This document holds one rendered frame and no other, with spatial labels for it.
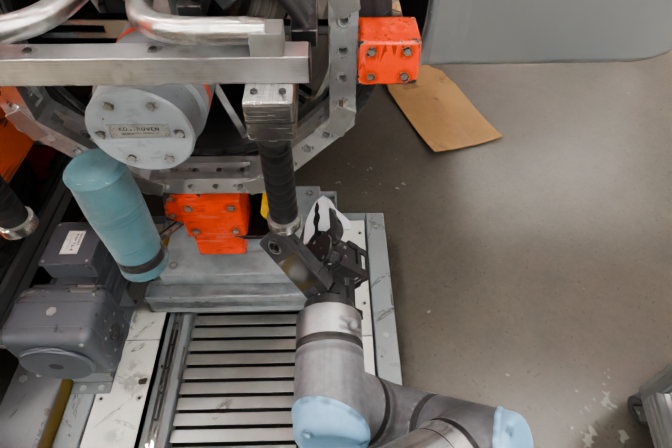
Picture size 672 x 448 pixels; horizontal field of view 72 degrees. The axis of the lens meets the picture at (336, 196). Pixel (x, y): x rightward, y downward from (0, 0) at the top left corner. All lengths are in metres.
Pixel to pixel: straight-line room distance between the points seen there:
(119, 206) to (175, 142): 0.20
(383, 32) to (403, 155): 1.14
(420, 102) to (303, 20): 1.57
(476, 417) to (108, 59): 0.53
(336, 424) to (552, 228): 1.26
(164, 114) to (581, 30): 0.70
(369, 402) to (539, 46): 0.66
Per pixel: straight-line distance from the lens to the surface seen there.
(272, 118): 0.47
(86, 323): 1.03
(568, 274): 1.61
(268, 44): 0.46
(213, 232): 0.97
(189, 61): 0.48
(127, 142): 0.63
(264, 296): 1.23
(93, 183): 0.75
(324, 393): 0.58
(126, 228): 0.81
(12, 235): 0.71
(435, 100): 2.08
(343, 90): 0.72
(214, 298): 1.26
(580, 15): 0.93
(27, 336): 1.07
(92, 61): 0.51
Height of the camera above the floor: 1.22
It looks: 48 degrees down
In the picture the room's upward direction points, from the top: straight up
